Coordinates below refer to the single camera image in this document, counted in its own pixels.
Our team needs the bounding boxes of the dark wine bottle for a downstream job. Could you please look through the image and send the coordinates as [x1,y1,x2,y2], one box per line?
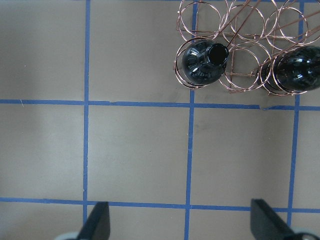
[182,39,229,86]
[261,45,320,92]

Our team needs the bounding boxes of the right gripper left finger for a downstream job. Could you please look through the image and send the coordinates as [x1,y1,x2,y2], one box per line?
[77,201,111,240]

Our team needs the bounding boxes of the dark wine bottle outer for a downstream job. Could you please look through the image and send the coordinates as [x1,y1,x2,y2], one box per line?
[261,45,320,92]

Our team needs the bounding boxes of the dark wine bottle middle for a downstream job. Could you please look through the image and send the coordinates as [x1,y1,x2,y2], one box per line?
[182,39,229,86]

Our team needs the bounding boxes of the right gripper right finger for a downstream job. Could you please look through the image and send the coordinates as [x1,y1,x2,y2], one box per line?
[250,199,295,240]

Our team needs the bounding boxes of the copper wire bottle basket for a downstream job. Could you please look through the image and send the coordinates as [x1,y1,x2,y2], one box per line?
[173,0,320,96]

